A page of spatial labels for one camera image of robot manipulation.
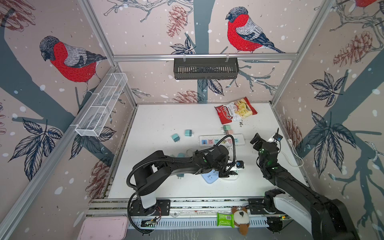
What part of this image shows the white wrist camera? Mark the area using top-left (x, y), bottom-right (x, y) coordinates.
top-left (235, 161), bottom-right (245, 170)
top-left (267, 133), bottom-right (284, 143)

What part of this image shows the white wire mesh shelf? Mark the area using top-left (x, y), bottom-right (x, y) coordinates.
top-left (75, 73), bottom-right (128, 137)

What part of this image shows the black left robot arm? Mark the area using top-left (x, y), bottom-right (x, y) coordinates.
top-left (126, 135), bottom-right (237, 209)

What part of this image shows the white long power strip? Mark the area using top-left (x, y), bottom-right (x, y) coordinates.
top-left (198, 133), bottom-right (246, 148)

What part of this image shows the white square power socket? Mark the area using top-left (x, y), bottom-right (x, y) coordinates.
top-left (221, 170), bottom-right (239, 181)

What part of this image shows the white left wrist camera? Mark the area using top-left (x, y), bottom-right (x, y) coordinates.
top-left (235, 161), bottom-right (245, 170)

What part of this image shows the pink tray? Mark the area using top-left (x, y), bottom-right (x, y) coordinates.
top-left (77, 216), bottom-right (129, 240)

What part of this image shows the green wet wipes pack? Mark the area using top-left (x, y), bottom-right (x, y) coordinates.
top-left (217, 213), bottom-right (235, 228)

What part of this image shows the blue square power socket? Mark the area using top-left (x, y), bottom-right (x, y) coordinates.
top-left (202, 170), bottom-right (219, 184)

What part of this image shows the green usb charger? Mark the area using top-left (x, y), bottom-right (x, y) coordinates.
top-left (223, 125), bottom-right (232, 131)

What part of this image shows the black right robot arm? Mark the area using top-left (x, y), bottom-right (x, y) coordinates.
top-left (250, 134), bottom-right (360, 240)

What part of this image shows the brown plush toy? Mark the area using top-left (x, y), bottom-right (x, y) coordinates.
top-left (231, 207), bottom-right (250, 236)

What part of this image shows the red cassava chips bag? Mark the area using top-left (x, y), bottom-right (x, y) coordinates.
top-left (215, 97), bottom-right (258, 125)

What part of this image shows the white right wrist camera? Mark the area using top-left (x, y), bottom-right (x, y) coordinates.
top-left (267, 133), bottom-right (284, 143)

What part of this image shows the black hanging wire basket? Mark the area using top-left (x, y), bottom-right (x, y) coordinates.
top-left (174, 58), bottom-right (239, 80)

